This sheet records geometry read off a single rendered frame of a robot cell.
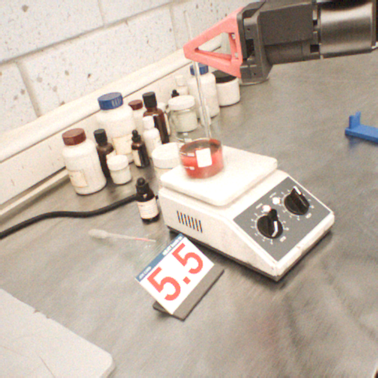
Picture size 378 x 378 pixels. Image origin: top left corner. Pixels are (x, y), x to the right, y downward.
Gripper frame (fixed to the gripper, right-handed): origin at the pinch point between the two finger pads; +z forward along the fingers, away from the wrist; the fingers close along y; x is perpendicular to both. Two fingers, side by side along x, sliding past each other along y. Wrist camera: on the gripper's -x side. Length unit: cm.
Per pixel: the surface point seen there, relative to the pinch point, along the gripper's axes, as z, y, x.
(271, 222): -8.6, 8.4, 18.7
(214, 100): 12.2, -40.1, 20.5
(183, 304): 0.8, 17.0, 24.2
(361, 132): -18.4, -27.0, 24.4
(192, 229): 2.7, 6.1, 21.7
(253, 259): -6.5, 10.8, 22.5
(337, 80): -13, -59, 25
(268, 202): -7.5, 3.9, 18.9
